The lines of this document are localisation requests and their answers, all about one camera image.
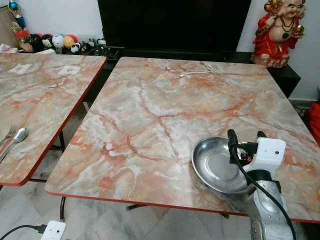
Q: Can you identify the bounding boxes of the thin white cable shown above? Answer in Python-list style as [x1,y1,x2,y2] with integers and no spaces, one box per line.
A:
[179,62,214,79]

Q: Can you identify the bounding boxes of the black metal table legs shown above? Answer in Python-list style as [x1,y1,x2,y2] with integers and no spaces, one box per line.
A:
[29,131,66,184]

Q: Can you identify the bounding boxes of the white and blue toy ball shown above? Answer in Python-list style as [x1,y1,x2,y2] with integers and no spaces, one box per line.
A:
[51,33,65,50]

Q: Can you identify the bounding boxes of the blue figurine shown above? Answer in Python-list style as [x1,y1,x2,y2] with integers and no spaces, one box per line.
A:
[7,0,26,30]

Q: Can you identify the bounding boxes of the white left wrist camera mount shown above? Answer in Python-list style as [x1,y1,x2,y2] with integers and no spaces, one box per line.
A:
[40,220,67,240]

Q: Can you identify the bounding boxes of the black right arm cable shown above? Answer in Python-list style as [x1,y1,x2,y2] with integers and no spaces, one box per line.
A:
[230,148,298,240]

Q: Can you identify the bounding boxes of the silver metal fork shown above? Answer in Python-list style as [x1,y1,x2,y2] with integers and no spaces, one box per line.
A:
[0,125,17,147]

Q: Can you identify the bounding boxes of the red capped toy figure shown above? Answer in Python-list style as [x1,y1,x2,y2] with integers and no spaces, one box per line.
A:
[14,29,33,53]

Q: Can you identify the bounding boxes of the red object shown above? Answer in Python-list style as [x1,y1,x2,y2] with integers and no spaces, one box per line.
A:
[308,102,320,147]

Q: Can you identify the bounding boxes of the small panda toy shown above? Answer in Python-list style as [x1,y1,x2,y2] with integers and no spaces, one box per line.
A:
[69,42,82,54]

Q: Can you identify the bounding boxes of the white paper label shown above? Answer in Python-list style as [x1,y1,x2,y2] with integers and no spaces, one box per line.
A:
[8,63,33,75]

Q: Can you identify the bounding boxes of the silver metal spoon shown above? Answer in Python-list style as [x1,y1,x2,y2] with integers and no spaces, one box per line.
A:
[0,127,29,162]

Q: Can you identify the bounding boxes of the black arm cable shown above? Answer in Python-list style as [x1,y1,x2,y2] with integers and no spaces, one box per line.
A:
[0,224,48,240]
[230,148,298,240]

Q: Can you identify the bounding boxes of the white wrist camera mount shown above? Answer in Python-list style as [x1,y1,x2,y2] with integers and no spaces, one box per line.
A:
[247,137,287,174]
[40,220,67,240]

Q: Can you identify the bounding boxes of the black toy ball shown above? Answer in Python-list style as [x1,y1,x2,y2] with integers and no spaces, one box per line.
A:
[30,33,44,51]

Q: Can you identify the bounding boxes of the red laughing Buddha statue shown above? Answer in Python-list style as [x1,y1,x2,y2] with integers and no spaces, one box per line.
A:
[251,0,307,69]

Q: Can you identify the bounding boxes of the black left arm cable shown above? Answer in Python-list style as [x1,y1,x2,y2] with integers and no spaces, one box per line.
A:
[0,224,48,240]

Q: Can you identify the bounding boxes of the light wooden cupboard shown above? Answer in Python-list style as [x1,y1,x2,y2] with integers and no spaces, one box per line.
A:
[0,5,17,49]

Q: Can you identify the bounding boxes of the large black television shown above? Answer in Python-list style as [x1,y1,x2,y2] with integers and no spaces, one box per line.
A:
[97,0,252,54]

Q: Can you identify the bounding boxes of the round stainless steel plate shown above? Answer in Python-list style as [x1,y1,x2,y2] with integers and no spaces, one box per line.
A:
[191,136,257,195]

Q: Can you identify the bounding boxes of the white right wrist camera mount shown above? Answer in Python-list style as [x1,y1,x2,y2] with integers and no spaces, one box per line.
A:
[247,137,287,174]

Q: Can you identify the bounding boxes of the crumpled white pink tissue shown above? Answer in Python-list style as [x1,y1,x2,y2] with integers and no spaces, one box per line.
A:
[0,43,21,54]

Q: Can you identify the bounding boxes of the orange and yellow toy ball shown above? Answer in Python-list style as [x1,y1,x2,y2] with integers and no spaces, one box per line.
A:
[63,33,79,50]

